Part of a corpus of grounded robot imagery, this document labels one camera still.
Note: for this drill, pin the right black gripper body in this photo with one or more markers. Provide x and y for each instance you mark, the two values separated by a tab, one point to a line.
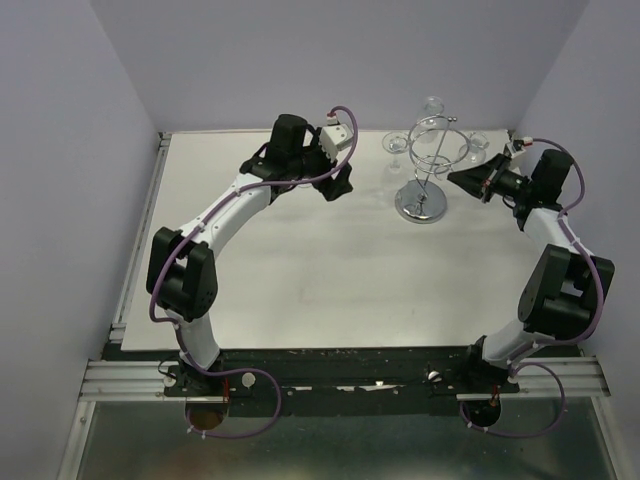
505	182

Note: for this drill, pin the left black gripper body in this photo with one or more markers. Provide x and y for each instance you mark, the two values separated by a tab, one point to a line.
315	161

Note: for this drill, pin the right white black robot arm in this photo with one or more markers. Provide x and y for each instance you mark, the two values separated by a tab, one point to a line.
562	302

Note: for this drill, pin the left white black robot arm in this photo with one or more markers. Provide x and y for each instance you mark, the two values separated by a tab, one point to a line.
182	272

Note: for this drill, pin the right hanging wine glass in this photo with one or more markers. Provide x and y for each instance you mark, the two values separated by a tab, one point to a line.
476	150

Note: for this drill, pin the hanging wine glass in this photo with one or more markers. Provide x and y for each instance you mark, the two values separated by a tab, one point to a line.
476	150
432	107
395	143

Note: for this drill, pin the chrome wine glass rack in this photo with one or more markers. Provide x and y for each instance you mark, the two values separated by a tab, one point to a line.
421	200

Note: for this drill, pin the rear hanging wine glass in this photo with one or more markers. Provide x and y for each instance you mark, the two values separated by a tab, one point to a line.
432	107

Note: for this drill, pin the left hanging wine glass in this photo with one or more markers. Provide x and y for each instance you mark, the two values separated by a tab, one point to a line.
395	143

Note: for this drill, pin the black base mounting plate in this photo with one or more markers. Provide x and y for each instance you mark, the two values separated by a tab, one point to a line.
329	382

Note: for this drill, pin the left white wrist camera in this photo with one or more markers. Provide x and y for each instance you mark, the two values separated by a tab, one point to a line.
335	138

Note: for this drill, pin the aluminium front rail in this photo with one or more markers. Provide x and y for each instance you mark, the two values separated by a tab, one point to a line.
539	378

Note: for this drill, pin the aluminium rail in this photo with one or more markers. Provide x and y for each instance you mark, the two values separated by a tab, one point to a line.
118	325
539	378

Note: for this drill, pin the aluminium left side rail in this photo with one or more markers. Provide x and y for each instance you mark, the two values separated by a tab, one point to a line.
118	325

